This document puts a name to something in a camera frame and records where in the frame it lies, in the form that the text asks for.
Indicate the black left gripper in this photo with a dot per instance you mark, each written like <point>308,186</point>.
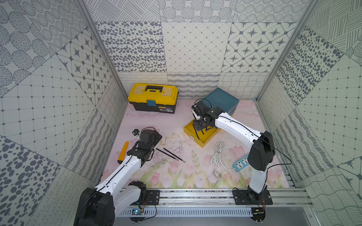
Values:
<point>140,152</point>

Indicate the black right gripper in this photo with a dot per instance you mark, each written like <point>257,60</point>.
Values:
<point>195,123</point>

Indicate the yellow bottom drawer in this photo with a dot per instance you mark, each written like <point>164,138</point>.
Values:
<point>205,135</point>

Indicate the black pencil gold end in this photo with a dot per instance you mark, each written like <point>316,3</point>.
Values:
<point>174,155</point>

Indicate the black pencil pair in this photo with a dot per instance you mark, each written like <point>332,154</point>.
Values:
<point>167,154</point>

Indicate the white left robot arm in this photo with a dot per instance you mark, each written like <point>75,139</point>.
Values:
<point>101,205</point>

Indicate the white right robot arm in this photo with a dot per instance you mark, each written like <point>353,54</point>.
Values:
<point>261,147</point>

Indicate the teal drawer cabinet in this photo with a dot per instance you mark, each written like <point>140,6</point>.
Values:
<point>221,99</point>

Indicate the orange utility knife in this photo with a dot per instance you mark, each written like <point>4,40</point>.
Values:
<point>122,154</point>

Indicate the yellow black plastic toolbox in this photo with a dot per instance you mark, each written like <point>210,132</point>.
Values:
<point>154,98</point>

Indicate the teal power strip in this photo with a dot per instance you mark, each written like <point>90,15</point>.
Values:
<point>241,163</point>

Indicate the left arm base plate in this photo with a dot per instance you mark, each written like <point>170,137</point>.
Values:
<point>150,196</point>

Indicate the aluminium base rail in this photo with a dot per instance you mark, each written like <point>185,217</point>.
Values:
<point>214,203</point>

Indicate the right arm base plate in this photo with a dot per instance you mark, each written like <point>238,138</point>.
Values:
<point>249,197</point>

